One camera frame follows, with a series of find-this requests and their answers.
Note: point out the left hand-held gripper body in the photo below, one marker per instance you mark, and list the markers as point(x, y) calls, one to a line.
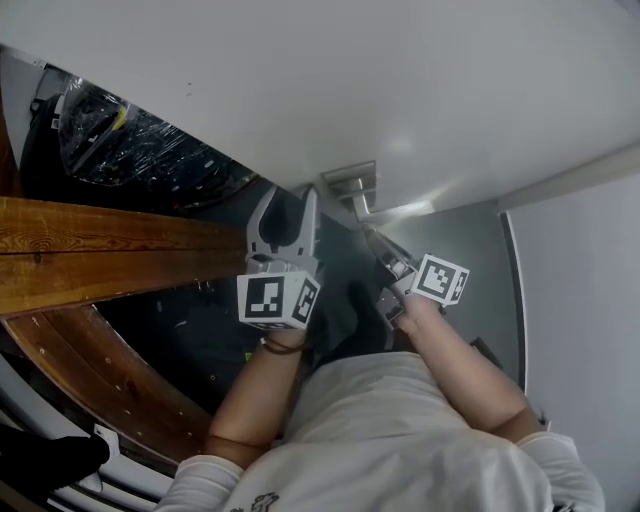
point(270, 300)

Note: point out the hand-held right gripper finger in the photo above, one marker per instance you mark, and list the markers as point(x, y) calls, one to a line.
point(397, 257)
point(382, 262)

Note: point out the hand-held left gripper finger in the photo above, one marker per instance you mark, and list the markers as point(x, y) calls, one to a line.
point(309, 230)
point(256, 227)

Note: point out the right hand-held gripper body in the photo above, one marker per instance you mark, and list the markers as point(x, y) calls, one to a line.
point(440, 280)

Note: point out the white door with signs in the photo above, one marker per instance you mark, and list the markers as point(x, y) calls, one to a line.
point(300, 75)

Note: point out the person's right forearm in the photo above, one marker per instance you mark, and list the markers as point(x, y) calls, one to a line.
point(465, 370)

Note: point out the person's left forearm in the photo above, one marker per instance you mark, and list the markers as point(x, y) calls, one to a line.
point(260, 395)

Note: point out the dark wrist band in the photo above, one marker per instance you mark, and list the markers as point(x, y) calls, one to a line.
point(282, 346)

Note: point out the person's dark trousers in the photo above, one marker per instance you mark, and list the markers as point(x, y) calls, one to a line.
point(350, 310)

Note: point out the black baseboard strip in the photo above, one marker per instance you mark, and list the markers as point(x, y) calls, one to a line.
point(515, 300)

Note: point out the plastic-wrapped black bundle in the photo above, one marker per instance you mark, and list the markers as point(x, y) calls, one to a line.
point(150, 150)

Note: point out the person's white shirt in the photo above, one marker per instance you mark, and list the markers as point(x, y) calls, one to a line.
point(380, 440)

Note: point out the white paper tag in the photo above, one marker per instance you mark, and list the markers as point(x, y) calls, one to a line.
point(107, 439)

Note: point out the wooden stair post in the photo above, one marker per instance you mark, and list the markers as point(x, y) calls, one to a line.
point(100, 250)

